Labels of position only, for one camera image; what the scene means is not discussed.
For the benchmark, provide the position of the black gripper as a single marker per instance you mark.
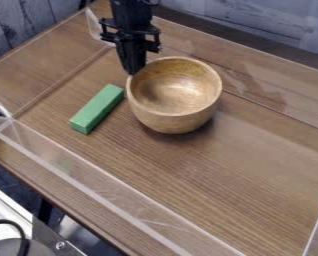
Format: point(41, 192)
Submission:
point(130, 31)

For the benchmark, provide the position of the green rectangular block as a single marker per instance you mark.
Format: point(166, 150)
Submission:
point(97, 109)

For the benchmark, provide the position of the brown wooden bowl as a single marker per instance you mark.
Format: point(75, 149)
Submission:
point(174, 94)

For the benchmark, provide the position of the clear acrylic front barrier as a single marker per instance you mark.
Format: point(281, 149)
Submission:
point(121, 214)

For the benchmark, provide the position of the black table leg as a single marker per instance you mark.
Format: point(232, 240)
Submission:
point(45, 211)

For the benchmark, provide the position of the clear acrylic corner bracket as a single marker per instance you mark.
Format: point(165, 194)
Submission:
point(94, 26)

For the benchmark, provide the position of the metal bracket with screw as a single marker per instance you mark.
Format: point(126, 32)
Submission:
point(47, 243)

